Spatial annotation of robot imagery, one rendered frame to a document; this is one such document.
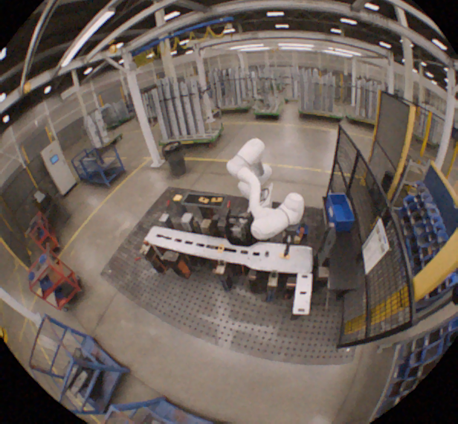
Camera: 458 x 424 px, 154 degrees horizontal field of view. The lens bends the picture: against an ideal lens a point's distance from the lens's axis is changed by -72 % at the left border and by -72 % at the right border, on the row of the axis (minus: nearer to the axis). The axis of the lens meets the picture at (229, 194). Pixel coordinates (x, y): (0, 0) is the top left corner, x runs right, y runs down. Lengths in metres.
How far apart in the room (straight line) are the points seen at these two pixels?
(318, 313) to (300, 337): 0.24
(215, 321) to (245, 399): 1.18
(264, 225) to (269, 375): 1.74
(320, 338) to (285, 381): 0.86
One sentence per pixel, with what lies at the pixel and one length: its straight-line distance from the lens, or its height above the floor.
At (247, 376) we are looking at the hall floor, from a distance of 2.16.
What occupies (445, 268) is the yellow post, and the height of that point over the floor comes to 1.74.
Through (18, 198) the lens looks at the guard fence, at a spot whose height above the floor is 1.27.
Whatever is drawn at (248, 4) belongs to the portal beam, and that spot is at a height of 3.41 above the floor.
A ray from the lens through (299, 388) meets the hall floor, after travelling 2.26.
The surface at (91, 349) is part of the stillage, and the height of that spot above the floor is 0.16.
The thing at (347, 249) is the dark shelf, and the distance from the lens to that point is 1.43.
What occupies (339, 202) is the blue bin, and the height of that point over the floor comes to 1.06.
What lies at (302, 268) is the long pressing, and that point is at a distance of 1.29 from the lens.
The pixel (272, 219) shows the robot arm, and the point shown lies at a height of 1.52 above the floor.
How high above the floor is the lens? 2.13
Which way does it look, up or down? 40 degrees down
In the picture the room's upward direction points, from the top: 10 degrees counter-clockwise
